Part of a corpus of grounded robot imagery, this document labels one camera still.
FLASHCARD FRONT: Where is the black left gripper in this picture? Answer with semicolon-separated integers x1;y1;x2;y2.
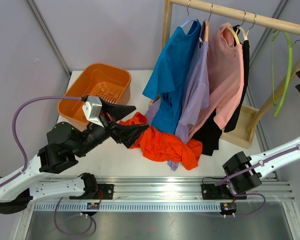
73;98;150;159

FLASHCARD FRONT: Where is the lime green hanger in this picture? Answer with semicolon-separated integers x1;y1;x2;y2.
271;30;300;117

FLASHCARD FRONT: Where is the orange t shirt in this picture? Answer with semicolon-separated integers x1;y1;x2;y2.
132;126;203;171

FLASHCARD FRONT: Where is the black t shirt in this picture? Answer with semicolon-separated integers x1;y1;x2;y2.
192;25;250;156

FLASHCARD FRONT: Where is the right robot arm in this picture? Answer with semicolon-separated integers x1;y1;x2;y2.
200;136;300;200

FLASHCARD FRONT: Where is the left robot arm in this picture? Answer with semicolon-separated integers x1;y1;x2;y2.
0;95;149;215

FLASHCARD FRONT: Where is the blue t shirt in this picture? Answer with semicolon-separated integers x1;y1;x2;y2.
142;20;202;134

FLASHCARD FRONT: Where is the lilac t shirt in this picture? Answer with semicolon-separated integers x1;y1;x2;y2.
144;39;211;172

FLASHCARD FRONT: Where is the pink t shirt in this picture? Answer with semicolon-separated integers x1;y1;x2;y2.
189;22;244;138

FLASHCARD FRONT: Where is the cream yellow hanger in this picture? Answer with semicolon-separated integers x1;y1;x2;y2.
226;11;247;45

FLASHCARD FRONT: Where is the orange brown hanger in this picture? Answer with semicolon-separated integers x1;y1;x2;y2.
200;3;214;43

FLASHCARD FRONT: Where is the light blue hanger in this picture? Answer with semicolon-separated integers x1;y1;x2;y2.
180;0;197;29

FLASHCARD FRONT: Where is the orange plastic basket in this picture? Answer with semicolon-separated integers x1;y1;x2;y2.
58;63;132;131

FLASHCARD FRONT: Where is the wooden clothes rack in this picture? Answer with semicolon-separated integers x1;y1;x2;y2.
162;0;300;149

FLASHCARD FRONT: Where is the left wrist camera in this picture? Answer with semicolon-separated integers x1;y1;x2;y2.
81;95;104;127

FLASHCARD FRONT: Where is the aluminium mounting rail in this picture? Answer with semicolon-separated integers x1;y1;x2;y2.
15;177;300;240

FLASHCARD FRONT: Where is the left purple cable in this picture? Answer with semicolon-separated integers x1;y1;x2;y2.
0;95;97;236

